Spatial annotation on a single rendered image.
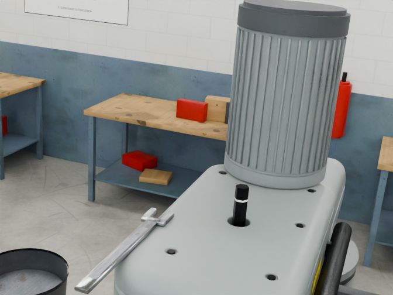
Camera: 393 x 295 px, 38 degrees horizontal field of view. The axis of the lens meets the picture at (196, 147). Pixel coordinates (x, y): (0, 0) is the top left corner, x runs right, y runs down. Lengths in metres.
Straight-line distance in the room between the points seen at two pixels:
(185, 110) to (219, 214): 3.98
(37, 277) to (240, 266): 2.61
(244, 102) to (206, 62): 4.34
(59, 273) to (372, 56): 3.14
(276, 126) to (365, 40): 4.06
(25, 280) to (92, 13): 3.21
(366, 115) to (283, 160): 4.14
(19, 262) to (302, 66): 2.64
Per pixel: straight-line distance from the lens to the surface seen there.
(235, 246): 0.83
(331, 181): 1.49
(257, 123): 1.01
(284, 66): 0.98
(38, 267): 3.41
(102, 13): 5.75
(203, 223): 0.89
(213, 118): 4.90
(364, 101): 5.11
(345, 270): 1.49
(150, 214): 0.89
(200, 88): 5.41
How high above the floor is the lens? 2.30
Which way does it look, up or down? 20 degrees down
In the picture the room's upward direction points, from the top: 4 degrees clockwise
